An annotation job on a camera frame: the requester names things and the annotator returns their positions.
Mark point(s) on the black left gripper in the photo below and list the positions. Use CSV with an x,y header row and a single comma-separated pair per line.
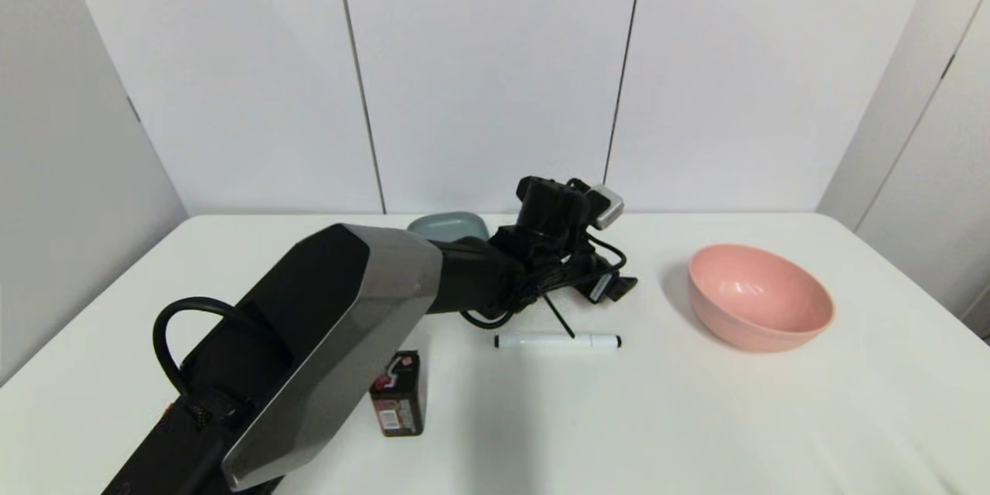
x,y
568,271

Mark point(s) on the grey square plate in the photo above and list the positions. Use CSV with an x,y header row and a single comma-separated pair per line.
x,y
448,227

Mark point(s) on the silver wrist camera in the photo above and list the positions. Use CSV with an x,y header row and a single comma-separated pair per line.
x,y
608,204

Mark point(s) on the white marker pen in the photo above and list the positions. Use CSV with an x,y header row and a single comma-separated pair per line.
x,y
553,341

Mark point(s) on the pink bowl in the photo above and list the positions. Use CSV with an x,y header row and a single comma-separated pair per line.
x,y
756,298

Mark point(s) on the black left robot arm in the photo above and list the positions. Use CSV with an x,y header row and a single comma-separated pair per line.
x,y
332,325

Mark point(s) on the dark small tin box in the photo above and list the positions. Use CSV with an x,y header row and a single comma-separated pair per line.
x,y
401,402

